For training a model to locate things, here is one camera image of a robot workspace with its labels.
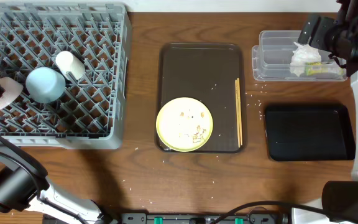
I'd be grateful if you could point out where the cream plastic cup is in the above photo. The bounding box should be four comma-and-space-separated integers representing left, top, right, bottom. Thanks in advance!
55, 51, 86, 80

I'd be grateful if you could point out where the yellow plate with crumbs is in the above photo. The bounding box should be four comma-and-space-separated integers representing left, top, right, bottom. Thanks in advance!
155, 97, 213, 152

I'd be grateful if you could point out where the clear plastic bin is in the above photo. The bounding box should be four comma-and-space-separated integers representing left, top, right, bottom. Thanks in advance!
252, 30, 347, 82

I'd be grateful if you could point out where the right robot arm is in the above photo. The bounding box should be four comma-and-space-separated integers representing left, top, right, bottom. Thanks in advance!
291, 0, 358, 223

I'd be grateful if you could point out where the green snack wrapper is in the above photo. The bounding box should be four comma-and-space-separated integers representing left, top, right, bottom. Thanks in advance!
305, 62, 345, 76

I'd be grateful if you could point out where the black tray bin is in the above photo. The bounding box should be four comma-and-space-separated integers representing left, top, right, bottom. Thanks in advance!
264, 104, 356, 162

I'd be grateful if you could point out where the light blue bowl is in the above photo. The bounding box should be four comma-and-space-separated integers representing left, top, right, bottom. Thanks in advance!
25, 67, 65, 103

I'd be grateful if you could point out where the white tissue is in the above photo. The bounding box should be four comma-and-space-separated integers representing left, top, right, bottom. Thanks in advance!
290, 42, 321, 77

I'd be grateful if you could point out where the dark brown serving tray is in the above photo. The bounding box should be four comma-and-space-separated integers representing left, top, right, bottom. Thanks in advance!
157, 43, 247, 154

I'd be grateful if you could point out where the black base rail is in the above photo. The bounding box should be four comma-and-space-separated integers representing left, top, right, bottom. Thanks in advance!
42, 212, 291, 224

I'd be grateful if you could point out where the grey plastic dish rack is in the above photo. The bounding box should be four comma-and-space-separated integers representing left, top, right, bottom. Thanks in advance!
0, 2, 131, 149

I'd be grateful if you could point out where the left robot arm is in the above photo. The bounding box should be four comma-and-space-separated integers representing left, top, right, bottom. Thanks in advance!
0, 85, 122, 224

